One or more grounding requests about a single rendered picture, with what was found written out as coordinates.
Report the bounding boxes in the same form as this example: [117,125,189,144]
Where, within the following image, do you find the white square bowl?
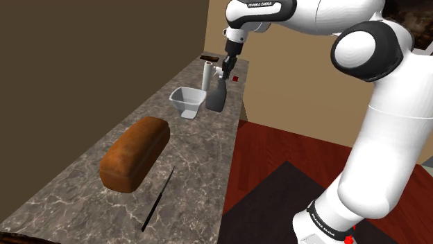
[169,86,207,120]

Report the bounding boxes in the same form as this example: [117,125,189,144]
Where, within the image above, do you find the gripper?
[221,39,244,81]

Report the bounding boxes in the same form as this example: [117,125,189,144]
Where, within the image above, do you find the brown bread loaf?
[99,116,171,194]

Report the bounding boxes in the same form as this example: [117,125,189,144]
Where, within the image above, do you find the black knife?
[140,166,176,233]

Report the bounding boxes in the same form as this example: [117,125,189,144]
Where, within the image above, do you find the white paper towel roll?
[201,61,214,92]

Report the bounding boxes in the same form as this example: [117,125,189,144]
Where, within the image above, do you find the grey spray bottle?
[205,65,228,114]

